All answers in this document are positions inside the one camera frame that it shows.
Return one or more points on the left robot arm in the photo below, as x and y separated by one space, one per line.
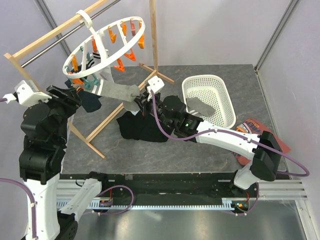
45 127

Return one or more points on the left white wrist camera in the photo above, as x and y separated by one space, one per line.
27 92

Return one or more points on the metal rack rod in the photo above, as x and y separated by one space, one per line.
55 32

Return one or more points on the white sock black stripes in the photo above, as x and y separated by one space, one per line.
106 74

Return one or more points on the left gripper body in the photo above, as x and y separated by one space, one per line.
64 107

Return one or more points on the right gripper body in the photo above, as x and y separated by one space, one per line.
148 106

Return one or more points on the wooden drying rack frame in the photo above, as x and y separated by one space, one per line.
154 72

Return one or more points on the white slotted cable duct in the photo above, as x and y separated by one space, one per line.
227 205

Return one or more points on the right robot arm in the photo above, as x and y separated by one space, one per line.
261 149

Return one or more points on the dark navy sock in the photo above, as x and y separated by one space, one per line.
89 101

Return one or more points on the grey sock with white stripes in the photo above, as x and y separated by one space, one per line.
198 108

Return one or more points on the white round clip hanger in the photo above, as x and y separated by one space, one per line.
129 30

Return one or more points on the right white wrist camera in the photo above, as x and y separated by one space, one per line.
155 84

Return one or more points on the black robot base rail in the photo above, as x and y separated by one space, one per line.
173 189

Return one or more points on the black folded garment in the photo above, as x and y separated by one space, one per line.
140 127

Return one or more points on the white perforated laundry basket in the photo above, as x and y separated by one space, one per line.
211 89

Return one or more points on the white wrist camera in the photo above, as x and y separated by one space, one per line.
27 92
155 84

